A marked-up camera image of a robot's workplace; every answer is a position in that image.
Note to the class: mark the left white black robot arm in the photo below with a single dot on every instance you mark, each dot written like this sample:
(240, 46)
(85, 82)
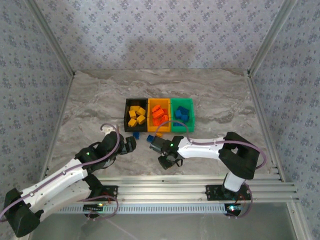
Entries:
(55, 182)

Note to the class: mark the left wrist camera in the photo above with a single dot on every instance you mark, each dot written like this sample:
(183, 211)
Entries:
(107, 129)

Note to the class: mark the black plastic bin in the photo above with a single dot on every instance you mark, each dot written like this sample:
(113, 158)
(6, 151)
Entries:
(135, 129)

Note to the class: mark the yellow-orange plastic bin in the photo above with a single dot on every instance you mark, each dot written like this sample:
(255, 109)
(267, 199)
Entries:
(160, 129)

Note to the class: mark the small circuit board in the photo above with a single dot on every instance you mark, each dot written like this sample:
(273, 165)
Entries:
(93, 207)
(232, 208)

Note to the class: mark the aluminium frame post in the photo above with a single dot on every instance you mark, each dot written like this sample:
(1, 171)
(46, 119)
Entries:
(52, 37)
(270, 37)

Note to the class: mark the long blue lego brick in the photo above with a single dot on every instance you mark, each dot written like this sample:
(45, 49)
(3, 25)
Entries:
(182, 109)

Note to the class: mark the small blue lego brick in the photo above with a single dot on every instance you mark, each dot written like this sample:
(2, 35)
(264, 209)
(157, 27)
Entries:
(178, 123)
(136, 135)
(185, 117)
(150, 137)

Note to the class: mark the green plastic bin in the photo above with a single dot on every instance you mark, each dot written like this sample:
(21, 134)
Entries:
(182, 129)

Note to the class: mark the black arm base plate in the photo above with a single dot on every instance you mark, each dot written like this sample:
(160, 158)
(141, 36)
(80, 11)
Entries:
(111, 193)
(212, 193)

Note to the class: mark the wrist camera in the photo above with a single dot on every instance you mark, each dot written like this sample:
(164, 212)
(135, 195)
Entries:
(157, 145)
(107, 129)

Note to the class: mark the aluminium table side rail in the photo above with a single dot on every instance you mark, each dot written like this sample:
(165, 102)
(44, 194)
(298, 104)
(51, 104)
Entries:
(258, 100)
(64, 100)

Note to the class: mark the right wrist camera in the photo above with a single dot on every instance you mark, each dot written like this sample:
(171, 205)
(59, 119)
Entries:
(157, 145)

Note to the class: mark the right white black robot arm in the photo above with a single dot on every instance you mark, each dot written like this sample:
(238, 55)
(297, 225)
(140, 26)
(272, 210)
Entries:
(200, 150)

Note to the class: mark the aluminium mounting rail beam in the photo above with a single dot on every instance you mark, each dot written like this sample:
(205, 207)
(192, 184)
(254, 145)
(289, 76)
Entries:
(162, 187)

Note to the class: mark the small yellow lego brick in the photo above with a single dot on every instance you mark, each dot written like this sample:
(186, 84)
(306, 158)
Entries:
(159, 135)

